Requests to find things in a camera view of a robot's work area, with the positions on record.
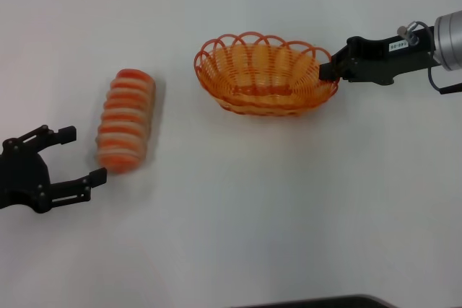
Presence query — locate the orange striped bread loaf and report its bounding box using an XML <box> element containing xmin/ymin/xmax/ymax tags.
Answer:
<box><xmin>94</xmin><ymin>68</ymin><xmax>157</xmax><ymax>175</ymax></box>

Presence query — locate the orange woven plastic basket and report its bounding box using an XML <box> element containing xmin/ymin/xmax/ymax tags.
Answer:
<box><xmin>193</xmin><ymin>31</ymin><xmax>339</xmax><ymax>117</ymax></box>

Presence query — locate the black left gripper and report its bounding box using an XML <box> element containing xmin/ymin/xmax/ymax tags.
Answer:
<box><xmin>0</xmin><ymin>125</ymin><xmax>108</xmax><ymax>215</ymax></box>

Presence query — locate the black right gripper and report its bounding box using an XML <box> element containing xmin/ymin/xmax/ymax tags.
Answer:
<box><xmin>318</xmin><ymin>25</ymin><xmax>440</xmax><ymax>87</ymax></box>

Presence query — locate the silver cable connector plug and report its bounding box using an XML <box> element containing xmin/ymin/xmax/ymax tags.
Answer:
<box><xmin>396</xmin><ymin>25</ymin><xmax>420</xmax><ymax>47</ymax></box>

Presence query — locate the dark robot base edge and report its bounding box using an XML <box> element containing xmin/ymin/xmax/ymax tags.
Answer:
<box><xmin>230</xmin><ymin>294</ymin><xmax>398</xmax><ymax>308</ymax></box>

